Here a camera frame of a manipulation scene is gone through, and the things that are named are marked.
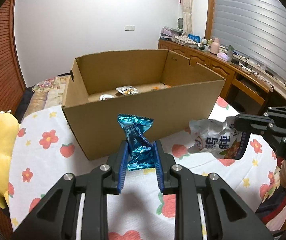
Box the white and blue snack pouch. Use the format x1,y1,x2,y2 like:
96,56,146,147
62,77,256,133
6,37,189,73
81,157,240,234
188,116,252,160

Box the grey window blind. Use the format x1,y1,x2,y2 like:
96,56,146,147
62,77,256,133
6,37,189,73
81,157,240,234
205,0,286,83

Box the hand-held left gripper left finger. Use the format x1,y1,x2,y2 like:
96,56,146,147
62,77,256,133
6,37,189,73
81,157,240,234
12,140,129,240

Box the pink bottle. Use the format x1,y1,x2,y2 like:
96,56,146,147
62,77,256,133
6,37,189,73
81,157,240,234
210,37,220,55

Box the wooden desk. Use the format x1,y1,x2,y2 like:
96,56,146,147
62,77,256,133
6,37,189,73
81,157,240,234
158,39,274,115

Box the wooden louvered wardrobe door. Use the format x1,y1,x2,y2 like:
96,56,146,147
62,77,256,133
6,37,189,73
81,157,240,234
0,0,27,120

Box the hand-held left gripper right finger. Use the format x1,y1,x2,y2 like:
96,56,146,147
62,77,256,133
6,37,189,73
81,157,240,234
153,140,273,240

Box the small white snack packet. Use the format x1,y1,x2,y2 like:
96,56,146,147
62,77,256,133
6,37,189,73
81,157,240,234
115,86,141,96

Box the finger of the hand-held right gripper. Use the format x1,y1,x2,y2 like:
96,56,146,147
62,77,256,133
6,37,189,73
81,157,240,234
233,114,286,153
262,106,286,131

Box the strawberry printed blanket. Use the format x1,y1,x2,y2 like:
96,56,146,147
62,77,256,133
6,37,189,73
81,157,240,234
8,96,283,240

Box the floral quilt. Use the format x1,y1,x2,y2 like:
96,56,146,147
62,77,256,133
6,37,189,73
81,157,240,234
23,76,71,115

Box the blue foil candy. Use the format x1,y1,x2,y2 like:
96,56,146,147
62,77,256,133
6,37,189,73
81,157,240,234
117,114,154,172

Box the brown cardboard box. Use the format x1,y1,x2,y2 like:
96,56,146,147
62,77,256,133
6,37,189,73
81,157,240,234
62,49,226,161

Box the patterned folded cloth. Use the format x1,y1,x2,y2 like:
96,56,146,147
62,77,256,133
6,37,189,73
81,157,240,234
171,34,196,46

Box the power strip with cables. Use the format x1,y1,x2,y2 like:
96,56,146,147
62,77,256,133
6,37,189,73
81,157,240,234
230,57,249,67

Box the light patterned curtain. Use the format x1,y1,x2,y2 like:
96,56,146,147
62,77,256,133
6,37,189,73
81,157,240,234
179,0,196,37

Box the folded purple clothes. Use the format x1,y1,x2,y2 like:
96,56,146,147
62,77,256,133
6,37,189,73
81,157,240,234
160,26,183,40

